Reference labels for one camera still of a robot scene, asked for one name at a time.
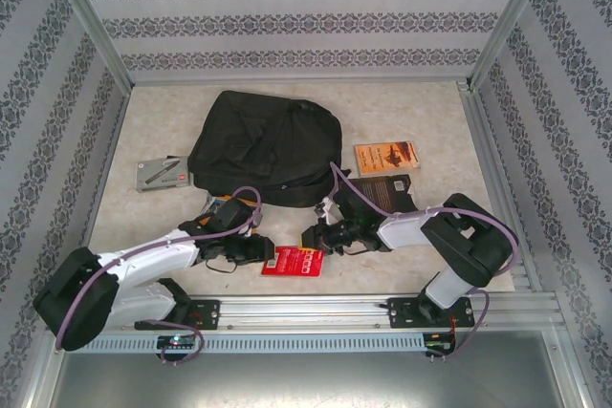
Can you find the aluminium frame post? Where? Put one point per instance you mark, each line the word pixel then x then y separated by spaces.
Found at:
pixel 86 11
pixel 511 11

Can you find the black paperback book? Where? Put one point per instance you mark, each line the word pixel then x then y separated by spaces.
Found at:
pixel 382 193

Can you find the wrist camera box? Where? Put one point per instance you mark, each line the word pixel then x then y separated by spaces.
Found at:
pixel 323 207
pixel 256 221

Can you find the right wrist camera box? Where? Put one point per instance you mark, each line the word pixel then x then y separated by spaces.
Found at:
pixel 323 207

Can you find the aluminium back rail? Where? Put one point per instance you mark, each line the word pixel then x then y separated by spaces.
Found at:
pixel 382 79

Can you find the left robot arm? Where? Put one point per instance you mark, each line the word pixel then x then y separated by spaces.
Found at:
pixel 153 260

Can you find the orange Huckleberry Finn paperback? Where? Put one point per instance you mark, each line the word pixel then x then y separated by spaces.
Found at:
pixel 387 158

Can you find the red package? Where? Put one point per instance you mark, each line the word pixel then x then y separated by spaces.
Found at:
pixel 292 264

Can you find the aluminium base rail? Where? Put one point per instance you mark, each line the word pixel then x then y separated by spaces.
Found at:
pixel 306 310

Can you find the grey metal panel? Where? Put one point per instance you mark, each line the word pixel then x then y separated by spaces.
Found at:
pixel 306 379

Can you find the aluminium side rail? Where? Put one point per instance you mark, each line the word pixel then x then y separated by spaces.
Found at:
pixel 100 188
pixel 495 178

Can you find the small circuit board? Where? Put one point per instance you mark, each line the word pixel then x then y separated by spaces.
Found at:
pixel 177 341
pixel 437 342

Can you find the black fabric backpack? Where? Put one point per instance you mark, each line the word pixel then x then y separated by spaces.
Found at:
pixel 268 150

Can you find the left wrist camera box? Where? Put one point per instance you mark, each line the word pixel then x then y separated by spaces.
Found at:
pixel 256 221

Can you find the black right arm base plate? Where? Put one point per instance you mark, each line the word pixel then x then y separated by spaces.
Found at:
pixel 399 315

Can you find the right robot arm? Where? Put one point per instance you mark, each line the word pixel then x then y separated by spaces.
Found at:
pixel 478 245

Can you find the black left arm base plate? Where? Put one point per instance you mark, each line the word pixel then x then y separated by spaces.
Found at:
pixel 208 312

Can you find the grey pen box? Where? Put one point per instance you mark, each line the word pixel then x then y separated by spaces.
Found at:
pixel 162 175

